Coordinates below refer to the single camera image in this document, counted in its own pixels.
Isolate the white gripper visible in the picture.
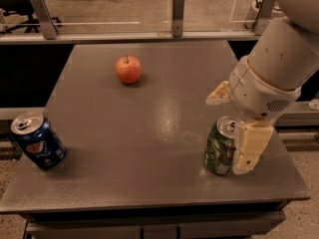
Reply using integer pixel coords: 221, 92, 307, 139
206, 56, 301, 175

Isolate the green soda can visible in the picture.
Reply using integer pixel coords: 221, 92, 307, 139
204, 116, 243, 175

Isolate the blue pepsi can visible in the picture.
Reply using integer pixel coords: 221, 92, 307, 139
10, 112, 66, 169

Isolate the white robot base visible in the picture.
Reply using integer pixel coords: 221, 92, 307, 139
244, 0, 283, 30

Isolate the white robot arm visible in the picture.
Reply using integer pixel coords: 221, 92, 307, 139
206, 0, 319, 175

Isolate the red apple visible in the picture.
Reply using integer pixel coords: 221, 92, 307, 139
115, 55, 142, 84

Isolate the black office chair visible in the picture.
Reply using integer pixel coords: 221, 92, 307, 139
0, 0, 63, 35

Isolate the right metal bracket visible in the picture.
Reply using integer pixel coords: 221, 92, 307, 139
252, 0, 276, 36

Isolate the metal bracket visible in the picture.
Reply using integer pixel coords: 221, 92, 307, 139
171, 0, 184, 38
252, 0, 276, 36
30, 0, 58, 40

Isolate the middle metal bracket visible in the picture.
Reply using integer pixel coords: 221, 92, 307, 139
171, 0, 184, 38

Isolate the metal rail beam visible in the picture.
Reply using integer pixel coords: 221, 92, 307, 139
0, 30, 259, 45

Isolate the left metal bracket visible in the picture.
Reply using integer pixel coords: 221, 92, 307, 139
30, 0, 58, 40

